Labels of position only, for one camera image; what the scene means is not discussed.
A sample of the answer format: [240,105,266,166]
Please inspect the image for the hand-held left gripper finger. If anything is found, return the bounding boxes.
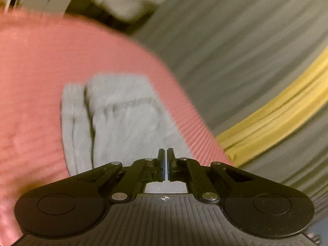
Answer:
[70,149,166,203]
[166,148,257,203]

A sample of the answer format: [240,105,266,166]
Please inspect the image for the grey fleece pants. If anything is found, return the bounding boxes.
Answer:
[60,74,195,194]

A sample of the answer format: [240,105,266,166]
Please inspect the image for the yellow cloth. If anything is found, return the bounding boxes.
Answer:
[216,54,328,167]

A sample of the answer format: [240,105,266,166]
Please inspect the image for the grey-green curtain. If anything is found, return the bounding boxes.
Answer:
[132,0,328,212]

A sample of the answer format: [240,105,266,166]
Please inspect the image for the pink ribbed blanket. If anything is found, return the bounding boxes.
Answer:
[0,10,235,242]

